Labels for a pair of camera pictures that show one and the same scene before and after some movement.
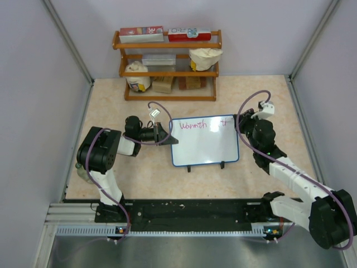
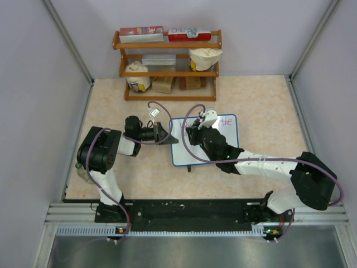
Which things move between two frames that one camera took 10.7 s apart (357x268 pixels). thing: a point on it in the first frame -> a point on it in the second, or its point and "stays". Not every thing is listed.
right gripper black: [245, 119] -> [193, 132]
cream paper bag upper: [203, 59] stays
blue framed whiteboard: [204, 140] stays
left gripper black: [159, 134] stays
